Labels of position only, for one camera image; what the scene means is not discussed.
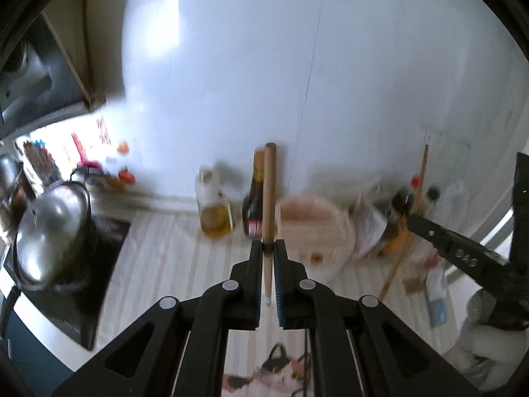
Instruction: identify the black induction cooker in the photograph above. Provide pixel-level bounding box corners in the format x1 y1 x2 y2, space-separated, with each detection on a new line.
15 216 130 350

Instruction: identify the range hood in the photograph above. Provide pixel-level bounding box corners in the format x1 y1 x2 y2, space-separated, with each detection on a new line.
1 14 105 140

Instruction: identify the oil bottle with white cap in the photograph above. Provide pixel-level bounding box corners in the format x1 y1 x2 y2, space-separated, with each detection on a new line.
194 166 233 239

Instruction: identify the wooden chopstick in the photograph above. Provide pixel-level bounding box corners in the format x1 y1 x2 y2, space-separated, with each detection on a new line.
378 144 429 301
263 143 277 306

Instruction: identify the dark chopstick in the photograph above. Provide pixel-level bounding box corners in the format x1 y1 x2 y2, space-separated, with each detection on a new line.
302 329 312 397

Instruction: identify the cat shaped mat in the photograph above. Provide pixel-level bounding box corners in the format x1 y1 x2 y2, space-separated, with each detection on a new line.
222 342 305 397

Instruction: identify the striped tablecloth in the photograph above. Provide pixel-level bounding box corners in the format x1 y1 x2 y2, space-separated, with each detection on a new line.
92 211 459 376

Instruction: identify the steel kettle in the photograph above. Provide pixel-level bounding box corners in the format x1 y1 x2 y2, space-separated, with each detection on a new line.
1 153 26 238

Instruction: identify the steel wok lid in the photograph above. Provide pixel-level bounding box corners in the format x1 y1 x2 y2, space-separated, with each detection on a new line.
14 181 94 290

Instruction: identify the blue cloth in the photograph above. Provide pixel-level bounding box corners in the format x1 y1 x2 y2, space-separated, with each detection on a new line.
427 298 448 328

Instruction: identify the white folded paper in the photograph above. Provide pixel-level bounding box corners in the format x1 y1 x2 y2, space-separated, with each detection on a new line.
425 267 447 302

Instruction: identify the pink utensil holder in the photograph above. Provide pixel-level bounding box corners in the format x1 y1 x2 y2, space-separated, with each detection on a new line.
275 194 356 283

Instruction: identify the dark sauce bottle brown cap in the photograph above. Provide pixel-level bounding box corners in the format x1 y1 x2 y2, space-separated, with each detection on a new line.
242 149 265 239

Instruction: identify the soy sauce bottle red cap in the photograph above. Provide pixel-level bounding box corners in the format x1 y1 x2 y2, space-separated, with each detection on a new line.
388 175 423 241

